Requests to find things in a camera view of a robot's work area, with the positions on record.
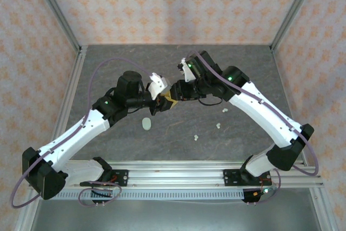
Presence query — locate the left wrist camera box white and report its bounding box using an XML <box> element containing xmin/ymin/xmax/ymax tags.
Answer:
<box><xmin>145</xmin><ymin>72</ymin><xmax>172</xmax><ymax>101</ymax></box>

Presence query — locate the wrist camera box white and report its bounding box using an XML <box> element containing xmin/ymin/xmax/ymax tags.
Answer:
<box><xmin>145</xmin><ymin>72</ymin><xmax>172</xmax><ymax>101</ymax></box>
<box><xmin>177</xmin><ymin>57</ymin><xmax>196</xmax><ymax>83</ymax></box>

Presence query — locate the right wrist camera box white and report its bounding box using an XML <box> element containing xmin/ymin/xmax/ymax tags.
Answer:
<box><xmin>177</xmin><ymin>57</ymin><xmax>196</xmax><ymax>83</ymax></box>

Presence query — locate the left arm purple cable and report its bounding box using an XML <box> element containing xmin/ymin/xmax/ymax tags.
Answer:
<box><xmin>10</xmin><ymin>57</ymin><xmax>155</xmax><ymax>209</ymax></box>

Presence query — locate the aluminium table side rail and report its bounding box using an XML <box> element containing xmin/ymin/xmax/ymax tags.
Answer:
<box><xmin>51</xmin><ymin>45</ymin><xmax>88</xmax><ymax>145</ymax></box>

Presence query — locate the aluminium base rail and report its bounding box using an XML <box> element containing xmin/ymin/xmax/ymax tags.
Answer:
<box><xmin>28</xmin><ymin>160</ymin><xmax>324</xmax><ymax>188</ymax></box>

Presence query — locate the grey slotted cable duct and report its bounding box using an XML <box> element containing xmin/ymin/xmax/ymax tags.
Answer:
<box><xmin>54</xmin><ymin>189</ymin><xmax>245</xmax><ymax>201</ymax></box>

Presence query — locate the aluminium frame corner post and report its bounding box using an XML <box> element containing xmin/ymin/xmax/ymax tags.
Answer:
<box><xmin>270</xmin><ymin>0</ymin><xmax>322</xmax><ymax>50</ymax></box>
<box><xmin>31</xmin><ymin>0</ymin><xmax>82</xmax><ymax>50</ymax></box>

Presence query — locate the aluminium lower frame bar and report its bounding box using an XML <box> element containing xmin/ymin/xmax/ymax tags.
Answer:
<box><xmin>15</xmin><ymin>193</ymin><xmax>41</xmax><ymax>231</ymax></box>
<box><xmin>309</xmin><ymin>187</ymin><xmax>336</xmax><ymax>231</ymax></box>

